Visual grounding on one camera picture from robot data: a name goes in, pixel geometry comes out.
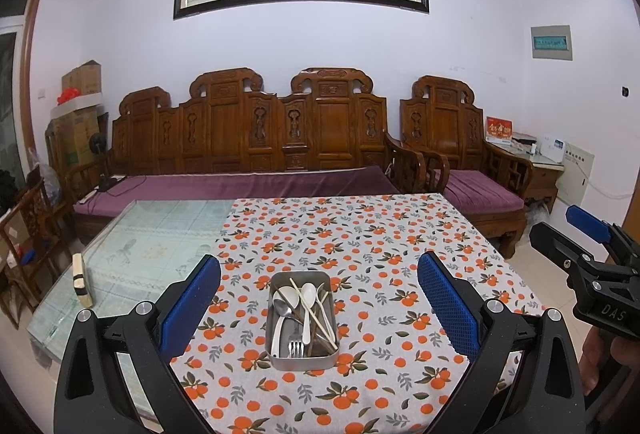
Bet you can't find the red desk calendar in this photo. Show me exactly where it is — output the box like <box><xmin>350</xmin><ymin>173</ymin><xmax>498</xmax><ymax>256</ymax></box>
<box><xmin>486</xmin><ymin>115</ymin><xmax>513</xmax><ymax>141</ymax></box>

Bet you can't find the square purple armchair cushion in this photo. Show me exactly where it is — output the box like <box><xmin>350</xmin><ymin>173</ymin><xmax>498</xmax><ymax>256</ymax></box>
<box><xmin>432</xmin><ymin>169</ymin><xmax>526</xmax><ymax>215</ymax></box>

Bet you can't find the small black fan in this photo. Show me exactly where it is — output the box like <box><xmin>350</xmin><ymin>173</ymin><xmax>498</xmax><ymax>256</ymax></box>
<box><xmin>89</xmin><ymin>133</ymin><xmax>107</xmax><ymax>175</ymax></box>

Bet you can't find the small brown cardboard box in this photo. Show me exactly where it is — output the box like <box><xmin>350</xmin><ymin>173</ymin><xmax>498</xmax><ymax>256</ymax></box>
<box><xmin>61</xmin><ymin>60</ymin><xmax>103</xmax><ymax>96</ymax></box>

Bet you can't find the beige block with dark band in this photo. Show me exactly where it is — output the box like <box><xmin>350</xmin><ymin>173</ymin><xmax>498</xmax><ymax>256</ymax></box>
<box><xmin>72</xmin><ymin>253</ymin><xmax>95</xmax><ymax>310</ymax></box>

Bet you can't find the carved wooden sofa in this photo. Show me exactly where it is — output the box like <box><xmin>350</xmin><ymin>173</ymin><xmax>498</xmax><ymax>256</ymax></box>
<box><xmin>65</xmin><ymin>67</ymin><xmax>427</xmax><ymax>240</ymax></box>

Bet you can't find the person's right hand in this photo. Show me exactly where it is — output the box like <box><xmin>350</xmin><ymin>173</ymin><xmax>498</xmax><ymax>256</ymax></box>
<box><xmin>579</xmin><ymin>328</ymin><xmax>621</xmax><ymax>396</ymax></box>

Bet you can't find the flat white box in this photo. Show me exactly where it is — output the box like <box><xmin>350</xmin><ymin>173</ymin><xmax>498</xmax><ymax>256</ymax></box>
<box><xmin>50</xmin><ymin>93</ymin><xmax>106</xmax><ymax>119</ymax></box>

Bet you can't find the black clothing pile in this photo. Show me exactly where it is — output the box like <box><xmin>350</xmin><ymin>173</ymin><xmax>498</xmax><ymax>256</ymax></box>
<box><xmin>0</xmin><ymin>169</ymin><xmax>16</xmax><ymax>215</ymax></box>

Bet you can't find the grey wall electrical panel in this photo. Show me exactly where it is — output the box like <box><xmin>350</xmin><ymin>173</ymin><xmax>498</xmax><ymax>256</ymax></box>
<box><xmin>530</xmin><ymin>25</ymin><xmax>573</xmax><ymax>62</ymax></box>

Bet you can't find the large brown cardboard box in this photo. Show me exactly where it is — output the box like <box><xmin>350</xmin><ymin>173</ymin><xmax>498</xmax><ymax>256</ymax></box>
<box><xmin>47</xmin><ymin>107</ymin><xmax>108</xmax><ymax>170</ymax></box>

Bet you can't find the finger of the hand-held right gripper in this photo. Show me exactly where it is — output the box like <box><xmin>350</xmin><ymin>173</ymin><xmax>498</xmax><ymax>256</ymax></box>
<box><xmin>529</xmin><ymin>223</ymin><xmax>640</xmax><ymax>295</ymax></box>
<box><xmin>565</xmin><ymin>204</ymin><xmax>640</xmax><ymax>265</ymax></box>

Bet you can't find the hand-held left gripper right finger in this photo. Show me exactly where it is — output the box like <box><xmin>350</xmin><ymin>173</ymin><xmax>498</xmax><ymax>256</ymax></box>
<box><xmin>416</xmin><ymin>251</ymin><xmax>587</xmax><ymax>434</ymax></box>

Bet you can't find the crumpled plastic bag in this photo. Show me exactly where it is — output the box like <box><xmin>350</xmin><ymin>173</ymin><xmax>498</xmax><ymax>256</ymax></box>
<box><xmin>527</xmin><ymin>201</ymin><xmax>553</xmax><ymax>227</ymax></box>

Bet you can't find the clear plastic bag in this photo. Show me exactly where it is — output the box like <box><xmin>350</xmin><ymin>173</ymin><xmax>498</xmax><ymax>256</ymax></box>
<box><xmin>27</xmin><ymin>149</ymin><xmax>61</xmax><ymax>210</ymax></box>

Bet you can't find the metal fork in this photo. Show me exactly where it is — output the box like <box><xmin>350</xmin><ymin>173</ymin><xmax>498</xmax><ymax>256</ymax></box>
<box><xmin>289</xmin><ymin>321</ymin><xmax>305</xmax><ymax>359</ymax></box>

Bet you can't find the orange fruit print tablecloth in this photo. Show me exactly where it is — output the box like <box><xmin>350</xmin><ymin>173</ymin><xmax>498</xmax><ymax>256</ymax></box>
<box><xmin>169</xmin><ymin>193</ymin><xmax>543</xmax><ymax>434</ymax></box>

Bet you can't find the long purple sofa cushion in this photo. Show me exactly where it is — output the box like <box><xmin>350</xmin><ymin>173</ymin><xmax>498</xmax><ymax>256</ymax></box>
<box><xmin>74</xmin><ymin>165</ymin><xmax>401</xmax><ymax>218</ymax></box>

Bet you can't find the wooden framed glass door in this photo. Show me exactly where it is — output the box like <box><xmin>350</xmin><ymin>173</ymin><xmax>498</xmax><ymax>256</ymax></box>
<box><xmin>0</xmin><ymin>0</ymin><xmax>48</xmax><ymax>215</ymax></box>

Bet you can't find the carved wooden armchair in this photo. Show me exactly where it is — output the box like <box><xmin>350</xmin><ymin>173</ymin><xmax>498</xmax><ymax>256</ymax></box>
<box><xmin>399</xmin><ymin>75</ymin><xmax>535</xmax><ymax>260</ymax></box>

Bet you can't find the rectangular metal tray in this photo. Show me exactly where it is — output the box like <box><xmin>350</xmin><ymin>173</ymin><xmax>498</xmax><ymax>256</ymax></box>
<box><xmin>268</xmin><ymin>270</ymin><xmax>341</xmax><ymax>371</ymax></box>

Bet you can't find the metal spoon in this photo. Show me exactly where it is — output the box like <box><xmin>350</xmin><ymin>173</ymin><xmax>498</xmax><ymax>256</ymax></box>
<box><xmin>274</xmin><ymin>300</ymin><xmax>296</xmax><ymax>355</ymax></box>

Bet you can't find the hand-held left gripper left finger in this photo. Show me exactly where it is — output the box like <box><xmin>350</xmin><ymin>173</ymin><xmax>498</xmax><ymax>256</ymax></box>
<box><xmin>52</xmin><ymin>254</ymin><xmax>222</xmax><ymax>434</ymax></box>

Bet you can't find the wooden side table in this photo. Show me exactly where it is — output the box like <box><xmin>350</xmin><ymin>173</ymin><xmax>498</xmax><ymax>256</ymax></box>
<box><xmin>500</xmin><ymin>141</ymin><xmax>566</xmax><ymax>215</ymax></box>

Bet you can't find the wooden side chair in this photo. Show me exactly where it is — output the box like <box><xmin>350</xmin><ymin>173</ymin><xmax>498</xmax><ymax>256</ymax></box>
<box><xmin>0</xmin><ymin>187</ymin><xmax>73</xmax><ymax>330</ymax></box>

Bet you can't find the light bamboo chopstick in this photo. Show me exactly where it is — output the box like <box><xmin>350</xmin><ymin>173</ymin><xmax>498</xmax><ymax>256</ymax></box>
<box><xmin>306</xmin><ymin>290</ymin><xmax>331</xmax><ymax>340</ymax></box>
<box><xmin>290</xmin><ymin>278</ymin><xmax>337</xmax><ymax>349</ymax></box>

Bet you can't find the white tabletop device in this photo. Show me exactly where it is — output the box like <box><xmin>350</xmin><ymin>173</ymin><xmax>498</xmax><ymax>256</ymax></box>
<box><xmin>542</xmin><ymin>137</ymin><xmax>568</xmax><ymax>162</ymax></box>

